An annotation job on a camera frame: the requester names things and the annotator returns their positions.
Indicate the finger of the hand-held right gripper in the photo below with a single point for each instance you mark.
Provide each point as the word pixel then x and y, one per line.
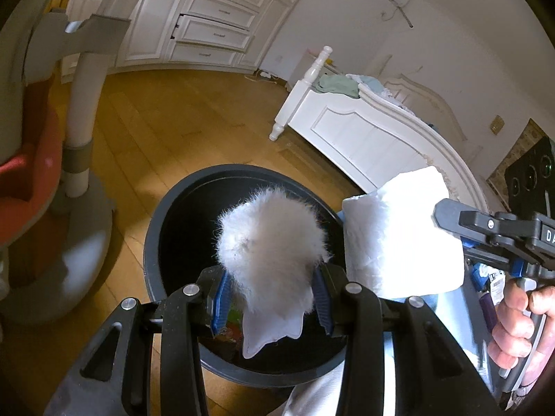
pixel 477 223
pixel 490 258

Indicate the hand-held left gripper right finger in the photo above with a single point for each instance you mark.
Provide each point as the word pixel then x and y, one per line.
pixel 323 305

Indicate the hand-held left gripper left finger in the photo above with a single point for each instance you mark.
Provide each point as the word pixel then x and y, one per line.
pixel 221 305

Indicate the white fluffy fur ball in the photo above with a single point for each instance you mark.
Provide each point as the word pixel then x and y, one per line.
pixel 269 247

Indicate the white toilet paper roll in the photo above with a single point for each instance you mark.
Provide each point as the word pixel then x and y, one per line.
pixel 399 234

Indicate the black round trash bin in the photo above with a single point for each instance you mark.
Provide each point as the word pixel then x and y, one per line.
pixel 182 225

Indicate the person's right hand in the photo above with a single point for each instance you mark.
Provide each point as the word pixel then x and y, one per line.
pixel 514 325

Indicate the colourful wrapper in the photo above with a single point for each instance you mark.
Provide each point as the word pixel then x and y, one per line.
pixel 230 329

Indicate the white and blue bedding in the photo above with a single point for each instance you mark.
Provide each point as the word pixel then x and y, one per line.
pixel 381 91

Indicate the pale green cloth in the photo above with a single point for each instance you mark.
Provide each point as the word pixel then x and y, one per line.
pixel 336 86

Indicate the red chair seat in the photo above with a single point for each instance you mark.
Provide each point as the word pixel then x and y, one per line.
pixel 39 169

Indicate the white wardrobe with drawers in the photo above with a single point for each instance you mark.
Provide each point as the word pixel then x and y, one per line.
pixel 208 17

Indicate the patterned wall patch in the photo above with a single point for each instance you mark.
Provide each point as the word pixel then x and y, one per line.
pixel 520 156

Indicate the beige wall switch plate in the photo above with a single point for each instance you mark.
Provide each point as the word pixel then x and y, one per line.
pixel 497 123

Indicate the white wooden bed frame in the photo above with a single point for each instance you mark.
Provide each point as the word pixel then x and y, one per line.
pixel 368 138

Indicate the grey pedestal chair stand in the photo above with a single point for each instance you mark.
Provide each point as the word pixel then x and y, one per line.
pixel 80 108

